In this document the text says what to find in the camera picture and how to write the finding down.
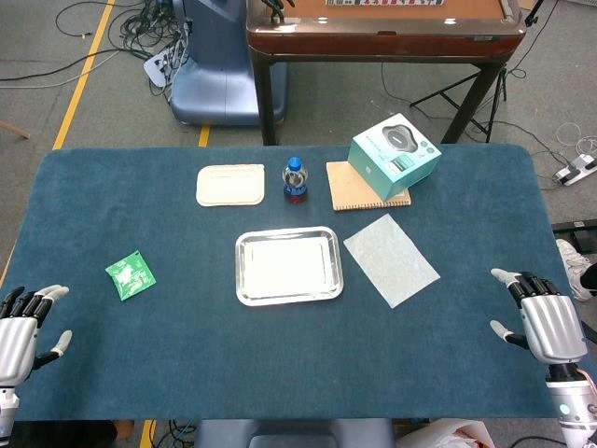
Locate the white sneaker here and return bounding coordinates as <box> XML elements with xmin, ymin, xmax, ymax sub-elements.
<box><xmin>555</xmin><ymin>238</ymin><xmax>594</xmax><ymax>302</ymax></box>

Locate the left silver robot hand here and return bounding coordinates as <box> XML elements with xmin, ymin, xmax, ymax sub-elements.
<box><xmin>0</xmin><ymin>285</ymin><xmax>74</xmax><ymax>388</ymax></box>

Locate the blue cap plastic bottle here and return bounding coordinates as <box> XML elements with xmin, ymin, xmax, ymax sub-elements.
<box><xmin>281</xmin><ymin>156</ymin><xmax>310</xmax><ymax>204</ymax></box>

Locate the translucent white sheet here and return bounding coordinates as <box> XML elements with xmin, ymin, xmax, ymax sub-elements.
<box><xmin>342</xmin><ymin>213</ymin><xmax>441</xmax><ymax>310</ymax></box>

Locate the white plastic bag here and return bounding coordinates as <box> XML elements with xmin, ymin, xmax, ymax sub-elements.
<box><xmin>395</xmin><ymin>418</ymin><xmax>496</xmax><ymax>448</ymax></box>

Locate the white power strip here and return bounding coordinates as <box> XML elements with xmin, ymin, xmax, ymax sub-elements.
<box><xmin>552</xmin><ymin>153</ymin><xmax>597</xmax><ymax>187</ymax></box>

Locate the cream rectangular lid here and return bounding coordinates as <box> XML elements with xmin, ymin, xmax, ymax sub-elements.
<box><xmin>195</xmin><ymin>163</ymin><xmax>267</xmax><ymax>208</ymax></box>

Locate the black floor cable bundle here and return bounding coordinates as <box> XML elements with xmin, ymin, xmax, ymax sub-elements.
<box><xmin>0</xmin><ymin>0</ymin><xmax>192</xmax><ymax>97</ymax></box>

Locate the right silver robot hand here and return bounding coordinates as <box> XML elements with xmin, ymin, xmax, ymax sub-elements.
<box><xmin>489</xmin><ymin>267</ymin><xmax>590</xmax><ymax>380</ymax></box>

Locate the blue table cloth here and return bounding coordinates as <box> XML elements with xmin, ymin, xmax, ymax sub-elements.
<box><xmin>8</xmin><ymin>143</ymin><xmax>575</xmax><ymax>422</ymax></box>

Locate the silver metal tray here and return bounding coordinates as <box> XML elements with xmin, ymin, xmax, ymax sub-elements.
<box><xmin>234</xmin><ymin>226</ymin><xmax>345</xmax><ymax>307</ymax></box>

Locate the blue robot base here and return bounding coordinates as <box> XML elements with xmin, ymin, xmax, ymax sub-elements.
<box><xmin>143</xmin><ymin>0</ymin><xmax>288</xmax><ymax>127</ymax></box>

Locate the brown mahjong table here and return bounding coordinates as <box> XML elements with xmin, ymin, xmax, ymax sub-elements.
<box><xmin>245</xmin><ymin>0</ymin><xmax>528</xmax><ymax>147</ymax></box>

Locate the green snack packet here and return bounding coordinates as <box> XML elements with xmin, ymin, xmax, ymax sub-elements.
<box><xmin>104</xmin><ymin>250</ymin><xmax>158</xmax><ymax>302</ymax></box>

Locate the background black robot hand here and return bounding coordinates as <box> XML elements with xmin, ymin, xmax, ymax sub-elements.
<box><xmin>260</xmin><ymin>0</ymin><xmax>296</xmax><ymax>23</ymax></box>

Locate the teal product box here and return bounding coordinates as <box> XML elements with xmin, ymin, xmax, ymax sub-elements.
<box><xmin>347</xmin><ymin>112</ymin><xmax>443</xmax><ymax>203</ymax></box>

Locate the row of mahjong tiles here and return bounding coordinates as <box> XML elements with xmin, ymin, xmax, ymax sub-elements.
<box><xmin>325</xmin><ymin>0</ymin><xmax>445</xmax><ymax>7</ymax></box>

